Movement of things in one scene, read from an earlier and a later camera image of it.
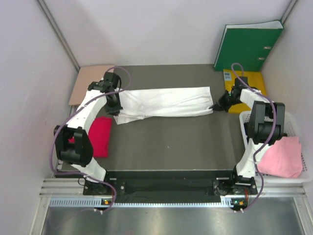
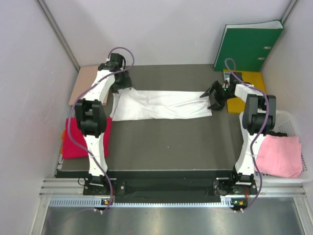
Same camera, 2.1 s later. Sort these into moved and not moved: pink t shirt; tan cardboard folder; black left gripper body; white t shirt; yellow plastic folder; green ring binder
Moved: black left gripper body; white t shirt
Not moved: green ring binder; tan cardboard folder; yellow plastic folder; pink t shirt
